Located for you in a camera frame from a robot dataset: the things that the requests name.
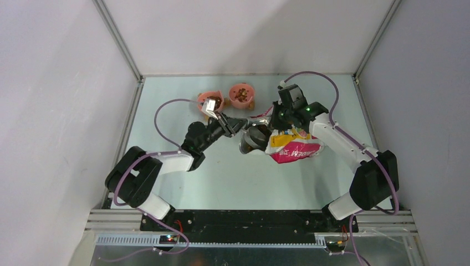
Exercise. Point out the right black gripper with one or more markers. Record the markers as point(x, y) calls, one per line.
point(276, 124)

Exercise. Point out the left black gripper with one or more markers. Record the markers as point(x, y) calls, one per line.
point(236, 123)

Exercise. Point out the metal food scoop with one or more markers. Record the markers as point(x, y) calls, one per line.
point(255, 136)

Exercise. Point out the cat food bag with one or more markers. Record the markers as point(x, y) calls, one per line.
point(291, 145)

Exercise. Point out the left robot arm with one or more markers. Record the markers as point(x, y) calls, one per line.
point(134, 176)

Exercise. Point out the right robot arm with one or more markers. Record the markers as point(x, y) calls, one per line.
point(375, 173)

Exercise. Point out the empty pink bowl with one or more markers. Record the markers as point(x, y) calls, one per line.
point(241, 96)

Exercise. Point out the pink bowl with kibble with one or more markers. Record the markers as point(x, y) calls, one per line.
point(217, 95)

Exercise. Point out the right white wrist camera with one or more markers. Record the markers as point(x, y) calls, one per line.
point(283, 86)

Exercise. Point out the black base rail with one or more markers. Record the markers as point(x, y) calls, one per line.
point(255, 226)

